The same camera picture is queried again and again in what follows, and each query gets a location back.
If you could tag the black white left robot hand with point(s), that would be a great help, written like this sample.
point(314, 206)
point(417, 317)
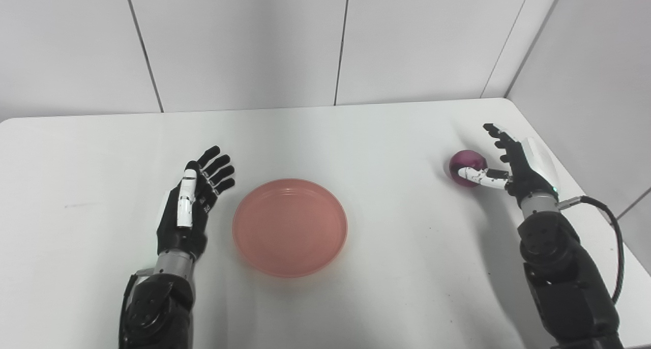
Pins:
point(183, 222)

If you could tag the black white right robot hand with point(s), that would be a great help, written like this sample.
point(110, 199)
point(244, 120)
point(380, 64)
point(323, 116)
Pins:
point(524, 168)

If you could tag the purple red onion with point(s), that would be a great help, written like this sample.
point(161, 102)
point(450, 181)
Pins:
point(465, 160)

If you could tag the pink round plate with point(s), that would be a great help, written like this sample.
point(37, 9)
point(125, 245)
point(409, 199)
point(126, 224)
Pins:
point(290, 227)

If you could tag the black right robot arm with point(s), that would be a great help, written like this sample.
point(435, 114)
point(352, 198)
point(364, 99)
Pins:
point(564, 267)

